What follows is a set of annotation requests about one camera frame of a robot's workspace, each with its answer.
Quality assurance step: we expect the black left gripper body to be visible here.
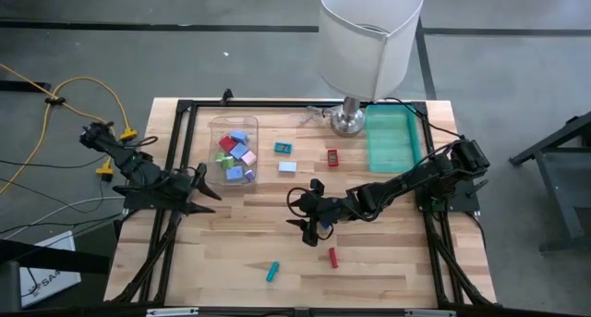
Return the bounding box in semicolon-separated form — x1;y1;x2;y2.
168;169;199;206

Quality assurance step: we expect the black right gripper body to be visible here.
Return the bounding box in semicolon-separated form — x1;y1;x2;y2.
302;192;352;226

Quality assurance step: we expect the green charger block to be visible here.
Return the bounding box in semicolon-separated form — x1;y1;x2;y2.
214;152;235;170

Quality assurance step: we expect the clear plastic bin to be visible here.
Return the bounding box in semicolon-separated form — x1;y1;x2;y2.
206;116;259;188

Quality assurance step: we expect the translucent teal tray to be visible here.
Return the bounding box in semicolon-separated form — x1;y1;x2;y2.
366;104;423;174

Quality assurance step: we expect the black beam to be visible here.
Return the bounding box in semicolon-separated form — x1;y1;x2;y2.
0;238;112;275

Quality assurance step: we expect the white printed box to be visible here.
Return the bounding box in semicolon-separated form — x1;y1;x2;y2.
18;230;83;309

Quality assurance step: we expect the white shade silver table lamp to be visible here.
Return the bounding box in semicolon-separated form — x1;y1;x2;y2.
317;0;425;138

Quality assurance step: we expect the black floor bar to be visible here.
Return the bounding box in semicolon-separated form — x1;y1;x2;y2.
0;79;52;92

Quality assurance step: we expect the black metal stand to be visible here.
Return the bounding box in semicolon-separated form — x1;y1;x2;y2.
507;111;591;253

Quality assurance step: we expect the clear bundled lamp cord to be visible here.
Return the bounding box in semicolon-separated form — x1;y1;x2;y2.
298;104;341;127

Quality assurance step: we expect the silver metal bracket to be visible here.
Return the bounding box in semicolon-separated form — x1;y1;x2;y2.
404;309;456;317
146;307;199;317

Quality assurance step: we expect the white floor cable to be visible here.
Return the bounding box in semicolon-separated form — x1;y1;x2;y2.
0;195;126;240

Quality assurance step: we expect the black floor cable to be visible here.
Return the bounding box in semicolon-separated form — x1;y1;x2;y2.
0;153;110;170

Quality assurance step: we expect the yellow floor cable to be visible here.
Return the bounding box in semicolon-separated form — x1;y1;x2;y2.
0;62;135;196

